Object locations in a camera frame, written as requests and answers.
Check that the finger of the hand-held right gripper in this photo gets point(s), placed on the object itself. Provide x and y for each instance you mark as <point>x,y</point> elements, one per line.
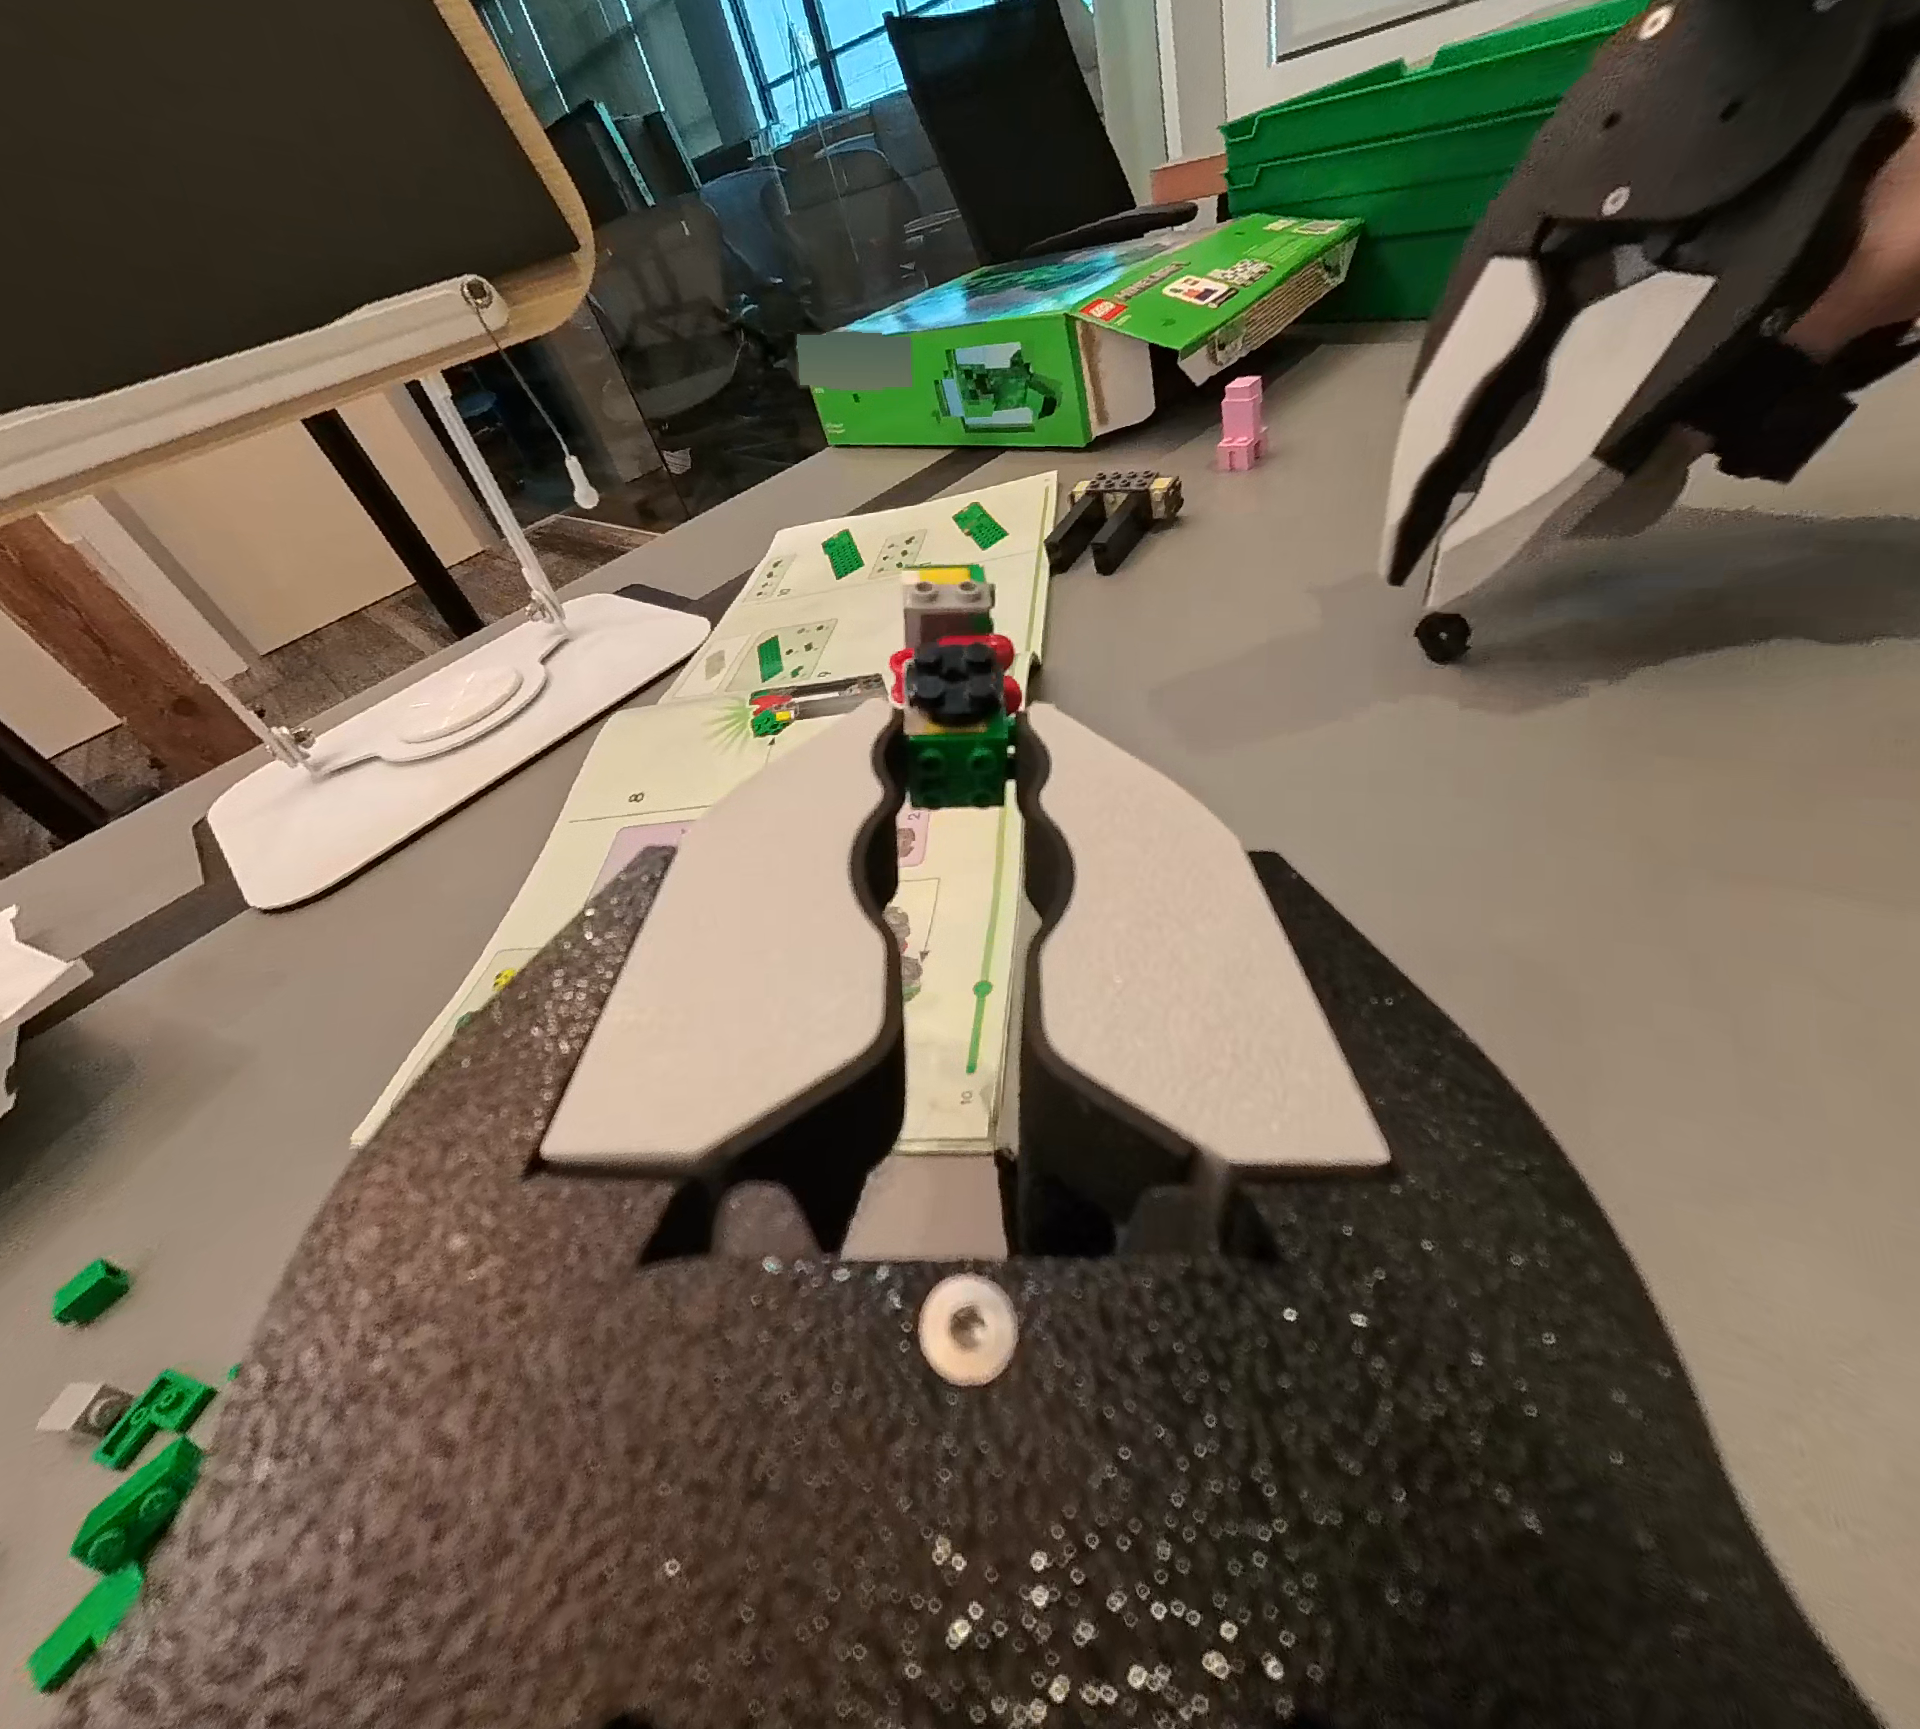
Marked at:
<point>1478,364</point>
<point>1591,408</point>

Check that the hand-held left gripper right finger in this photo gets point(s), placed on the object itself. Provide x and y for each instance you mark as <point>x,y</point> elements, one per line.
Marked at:
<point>1201,979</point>

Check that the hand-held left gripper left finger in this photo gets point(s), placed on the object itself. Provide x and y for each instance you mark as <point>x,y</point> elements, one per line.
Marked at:
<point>735,979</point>

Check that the green red toy brick assembly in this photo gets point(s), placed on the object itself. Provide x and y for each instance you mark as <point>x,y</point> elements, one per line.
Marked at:
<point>960,761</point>

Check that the grey desk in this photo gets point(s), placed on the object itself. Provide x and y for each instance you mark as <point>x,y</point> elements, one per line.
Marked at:
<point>1501,860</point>

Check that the person's right hand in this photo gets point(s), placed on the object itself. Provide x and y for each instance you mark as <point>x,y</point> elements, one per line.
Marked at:
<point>1882,258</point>

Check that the green plastic tray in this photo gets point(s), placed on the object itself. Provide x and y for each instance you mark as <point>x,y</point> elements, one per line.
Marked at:
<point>1425,86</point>
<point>1395,266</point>
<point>1351,176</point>

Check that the toy brick instruction booklet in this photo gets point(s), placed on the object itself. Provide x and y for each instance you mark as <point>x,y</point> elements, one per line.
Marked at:
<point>660,770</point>

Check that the pink toy pig figure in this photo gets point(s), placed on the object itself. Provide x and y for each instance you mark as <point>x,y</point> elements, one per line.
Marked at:
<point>1243,425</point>

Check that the white stand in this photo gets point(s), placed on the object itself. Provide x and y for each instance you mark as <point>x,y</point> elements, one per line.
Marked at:
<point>451,739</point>

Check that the black toy pillar assembly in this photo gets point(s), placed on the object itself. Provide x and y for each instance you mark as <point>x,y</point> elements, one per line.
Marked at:
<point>1111,521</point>

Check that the green cardboard toy box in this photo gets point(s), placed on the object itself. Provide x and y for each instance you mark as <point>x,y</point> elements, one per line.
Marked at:
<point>960,378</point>

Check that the black office chair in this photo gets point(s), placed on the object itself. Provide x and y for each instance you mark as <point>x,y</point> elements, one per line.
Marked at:
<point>990,125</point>

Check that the black table leg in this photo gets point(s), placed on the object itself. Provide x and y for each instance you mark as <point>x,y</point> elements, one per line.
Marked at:
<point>390,521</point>

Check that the grey office chair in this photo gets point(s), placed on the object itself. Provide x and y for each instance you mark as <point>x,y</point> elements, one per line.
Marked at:
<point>675,319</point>
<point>854,207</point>

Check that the white paper object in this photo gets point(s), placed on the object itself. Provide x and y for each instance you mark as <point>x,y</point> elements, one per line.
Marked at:
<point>30,1009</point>

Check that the green toy brick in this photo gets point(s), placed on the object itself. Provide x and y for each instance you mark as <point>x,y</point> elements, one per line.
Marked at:
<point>91,1292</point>
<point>158,1413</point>
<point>82,1631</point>

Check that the grey toy brick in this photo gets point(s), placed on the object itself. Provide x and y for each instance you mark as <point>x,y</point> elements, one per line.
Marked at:
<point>75,1409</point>

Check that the green toy plate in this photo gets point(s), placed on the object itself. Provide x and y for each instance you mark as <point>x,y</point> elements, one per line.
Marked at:
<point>134,1503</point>

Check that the dark board with wooden edge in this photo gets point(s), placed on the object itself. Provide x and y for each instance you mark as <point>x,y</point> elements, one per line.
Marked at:
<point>224,35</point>

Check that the brown wooden post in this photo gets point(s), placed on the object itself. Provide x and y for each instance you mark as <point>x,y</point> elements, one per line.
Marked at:
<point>121,650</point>

